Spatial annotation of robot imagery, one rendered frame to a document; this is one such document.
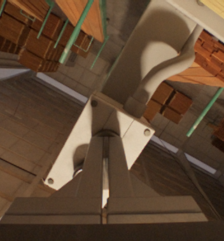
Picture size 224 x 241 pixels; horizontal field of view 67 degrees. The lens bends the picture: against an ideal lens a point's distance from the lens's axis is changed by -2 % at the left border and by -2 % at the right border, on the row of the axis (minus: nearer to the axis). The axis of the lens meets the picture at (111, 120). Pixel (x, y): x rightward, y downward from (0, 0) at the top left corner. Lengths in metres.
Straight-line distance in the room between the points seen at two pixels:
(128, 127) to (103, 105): 0.03
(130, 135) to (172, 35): 0.13
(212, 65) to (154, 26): 1.60
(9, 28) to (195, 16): 10.32
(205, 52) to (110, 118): 1.63
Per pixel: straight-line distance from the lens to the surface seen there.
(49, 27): 9.78
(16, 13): 10.49
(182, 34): 0.24
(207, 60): 1.79
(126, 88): 0.22
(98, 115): 0.17
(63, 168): 0.19
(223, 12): 0.24
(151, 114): 9.67
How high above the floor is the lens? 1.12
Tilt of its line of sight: 13 degrees up
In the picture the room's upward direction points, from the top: 149 degrees counter-clockwise
